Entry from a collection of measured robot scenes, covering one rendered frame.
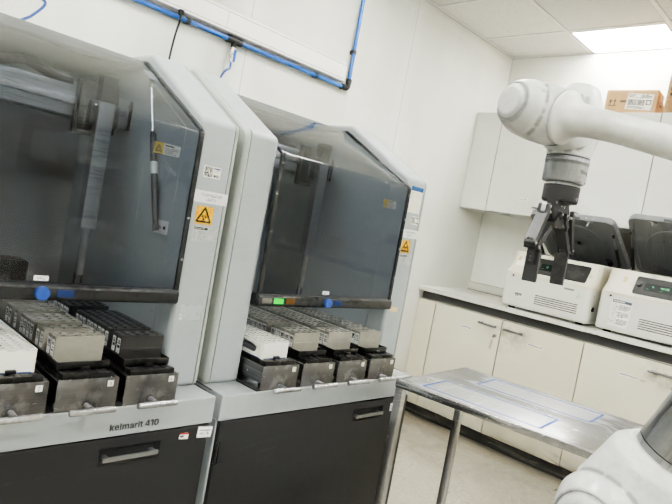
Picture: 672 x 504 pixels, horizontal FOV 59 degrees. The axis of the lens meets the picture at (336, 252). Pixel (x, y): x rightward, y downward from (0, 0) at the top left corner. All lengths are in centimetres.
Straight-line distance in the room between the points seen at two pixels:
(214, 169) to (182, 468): 77
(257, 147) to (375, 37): 211
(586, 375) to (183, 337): 258
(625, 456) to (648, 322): 256
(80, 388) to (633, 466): 107
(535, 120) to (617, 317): 252
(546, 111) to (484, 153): 324
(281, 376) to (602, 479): 98
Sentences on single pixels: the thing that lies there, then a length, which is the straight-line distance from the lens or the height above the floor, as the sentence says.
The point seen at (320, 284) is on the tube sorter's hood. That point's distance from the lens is 185.
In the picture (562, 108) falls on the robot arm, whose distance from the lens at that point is 119.
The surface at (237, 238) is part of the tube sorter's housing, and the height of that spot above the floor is 114.
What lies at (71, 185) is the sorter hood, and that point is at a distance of 139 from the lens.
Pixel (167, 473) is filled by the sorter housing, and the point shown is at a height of 55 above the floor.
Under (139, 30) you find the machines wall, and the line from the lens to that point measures 274.
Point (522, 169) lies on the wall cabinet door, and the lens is 425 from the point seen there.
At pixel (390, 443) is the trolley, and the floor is 64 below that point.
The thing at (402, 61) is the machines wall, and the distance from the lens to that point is 384.
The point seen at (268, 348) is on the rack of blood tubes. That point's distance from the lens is 172.
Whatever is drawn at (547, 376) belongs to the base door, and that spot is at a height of 56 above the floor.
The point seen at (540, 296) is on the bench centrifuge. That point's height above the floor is 101.
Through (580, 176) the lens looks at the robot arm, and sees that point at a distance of 134.
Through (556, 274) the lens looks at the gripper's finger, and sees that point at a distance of 141.
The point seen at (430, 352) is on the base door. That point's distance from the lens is 416.
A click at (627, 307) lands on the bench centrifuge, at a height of 106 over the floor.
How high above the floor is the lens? 124
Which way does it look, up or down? 3 degrees down
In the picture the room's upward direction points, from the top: 10 degrees clockwise
